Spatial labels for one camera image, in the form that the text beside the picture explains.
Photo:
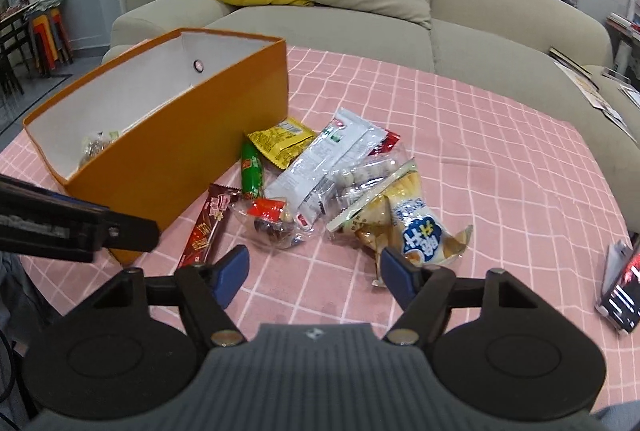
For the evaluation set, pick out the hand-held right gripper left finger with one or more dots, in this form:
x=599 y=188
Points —
x=231 y=275

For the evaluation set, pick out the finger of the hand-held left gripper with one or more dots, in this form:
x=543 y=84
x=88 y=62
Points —
x=135 y=233

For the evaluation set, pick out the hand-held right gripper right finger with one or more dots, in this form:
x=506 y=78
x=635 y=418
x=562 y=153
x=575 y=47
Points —
x=399 y=276

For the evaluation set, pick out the cream and blue snack packet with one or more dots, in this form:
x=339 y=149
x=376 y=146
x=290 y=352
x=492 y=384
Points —
x=420 y=231

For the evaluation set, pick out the orange cardboard box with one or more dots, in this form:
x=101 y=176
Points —
x=175 y=151

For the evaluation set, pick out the red snack packet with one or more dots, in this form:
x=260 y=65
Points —
x=389 y=142

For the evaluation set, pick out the yellow snack packet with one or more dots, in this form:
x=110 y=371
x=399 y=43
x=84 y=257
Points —
x=280 y=141

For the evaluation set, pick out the magazines on sofa arm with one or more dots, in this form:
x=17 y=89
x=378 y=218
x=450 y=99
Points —
x=585 y=81

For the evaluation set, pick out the brown chocolate bar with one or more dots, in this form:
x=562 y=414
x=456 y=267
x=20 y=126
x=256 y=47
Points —
x=207 y=226

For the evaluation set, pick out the clear packet with red label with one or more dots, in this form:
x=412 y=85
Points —
x=270 y=212

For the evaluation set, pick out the clear wrapped snack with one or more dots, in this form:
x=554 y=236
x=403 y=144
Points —
x=96 y=145

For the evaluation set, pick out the green sausage stick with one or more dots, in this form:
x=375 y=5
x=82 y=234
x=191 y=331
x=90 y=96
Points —
x=251 y=171

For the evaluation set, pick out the clear packet of white balls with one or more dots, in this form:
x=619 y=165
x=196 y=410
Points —
x=360 y=176

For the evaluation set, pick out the pink checked tablecloth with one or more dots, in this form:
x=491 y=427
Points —
x=500 y=191

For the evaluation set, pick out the long white snack packet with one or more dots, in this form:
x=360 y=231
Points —
x=310 y=166

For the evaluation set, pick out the black chair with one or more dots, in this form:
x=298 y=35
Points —
x=10 y=56

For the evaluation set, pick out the stack of coloured stools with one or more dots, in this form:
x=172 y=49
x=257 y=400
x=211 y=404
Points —
x=47 y=38

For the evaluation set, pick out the cluttered side table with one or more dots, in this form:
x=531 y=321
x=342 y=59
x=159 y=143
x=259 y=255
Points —
x=35 y=5

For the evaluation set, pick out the phone on stand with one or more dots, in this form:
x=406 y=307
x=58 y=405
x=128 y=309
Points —
x=622 y=291

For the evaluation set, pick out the beige sofa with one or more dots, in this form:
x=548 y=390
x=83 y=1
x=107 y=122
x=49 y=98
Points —
x=475 y=41

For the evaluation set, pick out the bookshelf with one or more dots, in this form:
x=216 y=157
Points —
x=627 y=21

